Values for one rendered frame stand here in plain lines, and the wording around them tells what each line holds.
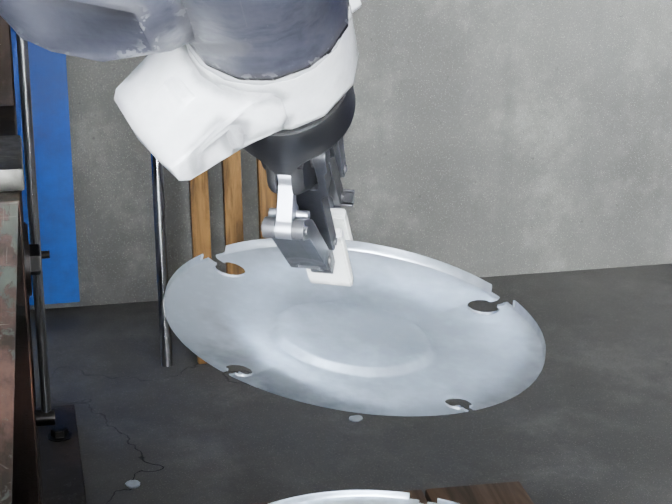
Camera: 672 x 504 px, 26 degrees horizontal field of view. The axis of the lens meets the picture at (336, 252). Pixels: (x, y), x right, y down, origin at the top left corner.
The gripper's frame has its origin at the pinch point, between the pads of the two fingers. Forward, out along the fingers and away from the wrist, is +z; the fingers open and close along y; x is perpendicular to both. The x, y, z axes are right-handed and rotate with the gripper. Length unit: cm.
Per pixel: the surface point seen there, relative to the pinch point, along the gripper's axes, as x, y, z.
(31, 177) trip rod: 57, 45, 74
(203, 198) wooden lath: 50, 74, 128
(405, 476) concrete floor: 7, 25, 120
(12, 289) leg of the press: 34.4, 8.0, 29.2
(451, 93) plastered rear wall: 13, 117, 157
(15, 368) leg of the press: 34.4, 2.5, 34.7
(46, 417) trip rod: 56, 21, 99
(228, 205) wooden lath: 46, 74, 132
